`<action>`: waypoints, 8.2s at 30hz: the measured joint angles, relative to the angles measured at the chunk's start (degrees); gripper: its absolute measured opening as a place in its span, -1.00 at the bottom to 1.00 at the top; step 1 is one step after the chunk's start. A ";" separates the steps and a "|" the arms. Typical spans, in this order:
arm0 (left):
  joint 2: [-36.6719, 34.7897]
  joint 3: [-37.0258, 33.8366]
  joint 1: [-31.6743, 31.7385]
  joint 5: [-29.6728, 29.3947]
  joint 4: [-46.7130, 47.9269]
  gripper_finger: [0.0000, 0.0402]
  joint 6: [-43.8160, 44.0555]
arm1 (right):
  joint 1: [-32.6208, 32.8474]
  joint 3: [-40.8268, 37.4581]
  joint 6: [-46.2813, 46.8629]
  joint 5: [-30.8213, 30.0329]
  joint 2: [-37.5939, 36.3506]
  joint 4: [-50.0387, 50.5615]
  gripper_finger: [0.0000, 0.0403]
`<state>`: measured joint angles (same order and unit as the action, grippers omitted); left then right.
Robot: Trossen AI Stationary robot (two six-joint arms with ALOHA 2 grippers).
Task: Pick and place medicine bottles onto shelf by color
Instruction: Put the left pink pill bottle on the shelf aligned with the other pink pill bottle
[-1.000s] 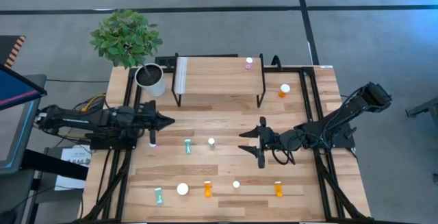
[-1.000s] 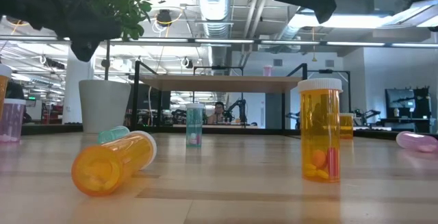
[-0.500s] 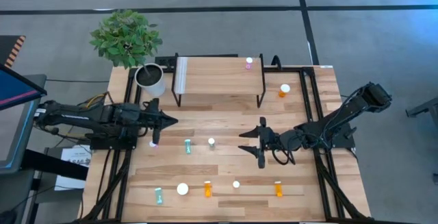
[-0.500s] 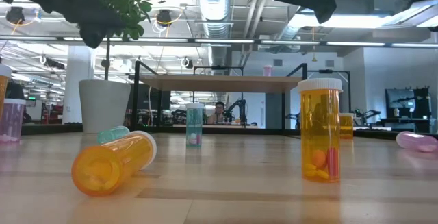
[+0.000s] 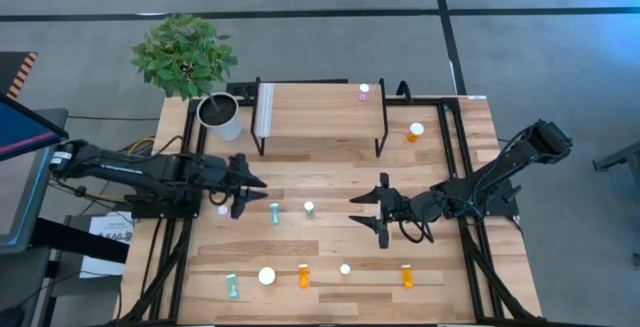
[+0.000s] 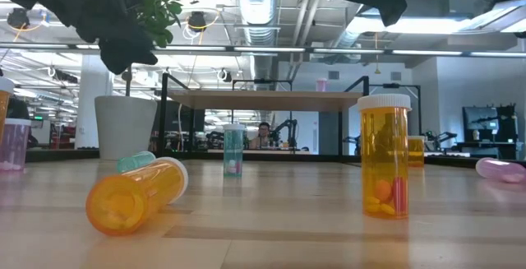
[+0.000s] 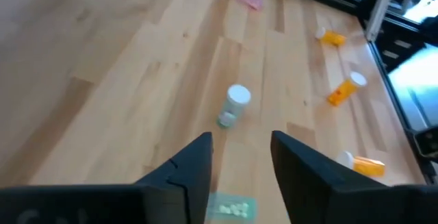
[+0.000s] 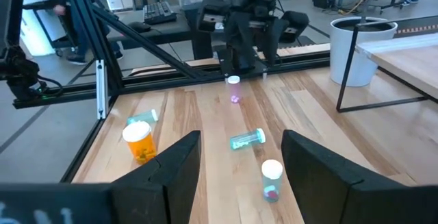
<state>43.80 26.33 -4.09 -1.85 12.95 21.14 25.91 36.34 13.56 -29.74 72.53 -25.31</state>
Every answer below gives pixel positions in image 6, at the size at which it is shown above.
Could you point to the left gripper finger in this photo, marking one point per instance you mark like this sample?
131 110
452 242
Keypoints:
123 64
127 44

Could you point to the pink medicine bottle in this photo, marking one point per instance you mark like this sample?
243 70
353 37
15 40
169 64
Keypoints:
16 145
499 170
321 85

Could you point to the slim orange medicine bottle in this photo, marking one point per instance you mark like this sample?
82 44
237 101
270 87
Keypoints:
384 158
135 195

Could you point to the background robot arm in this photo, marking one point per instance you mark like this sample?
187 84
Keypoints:
292 131

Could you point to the green leafy plant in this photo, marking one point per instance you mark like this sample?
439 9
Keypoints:
160 10

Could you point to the white building column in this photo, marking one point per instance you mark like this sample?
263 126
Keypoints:
92 104

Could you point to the white plant pot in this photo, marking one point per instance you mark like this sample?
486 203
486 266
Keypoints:
123 129

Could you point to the green exit sign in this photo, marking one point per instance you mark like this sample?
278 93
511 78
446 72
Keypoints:
38 117

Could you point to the dark computer monitor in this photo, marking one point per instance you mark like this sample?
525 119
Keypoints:
481 117

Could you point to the person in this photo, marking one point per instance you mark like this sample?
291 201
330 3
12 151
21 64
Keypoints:
263 133

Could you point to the long wooden desk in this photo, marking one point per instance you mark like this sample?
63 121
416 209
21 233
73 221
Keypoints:
255 151

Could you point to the black equipment rack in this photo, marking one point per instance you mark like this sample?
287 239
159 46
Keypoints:
507 129

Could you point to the black ceiling camera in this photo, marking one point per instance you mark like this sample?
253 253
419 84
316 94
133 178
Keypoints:
197 20
18 18

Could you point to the silver ceiling duct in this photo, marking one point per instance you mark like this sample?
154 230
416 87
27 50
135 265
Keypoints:
257 6

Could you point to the black metal table frame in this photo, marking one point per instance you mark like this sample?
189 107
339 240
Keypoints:
61 155

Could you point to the wooden shelf black metal frame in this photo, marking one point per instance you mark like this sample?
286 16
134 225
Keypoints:
267 100

